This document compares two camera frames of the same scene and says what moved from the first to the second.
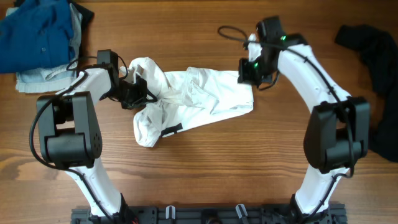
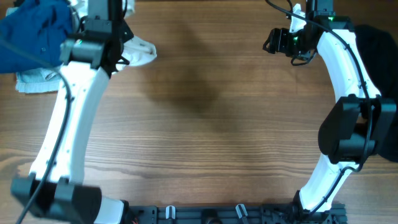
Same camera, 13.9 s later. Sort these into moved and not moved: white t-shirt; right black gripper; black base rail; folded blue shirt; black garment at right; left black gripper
Moved: left black gripper; white t-shirt; right black gripper
Not moved: black base rail; black garment at right; folded blue shirt
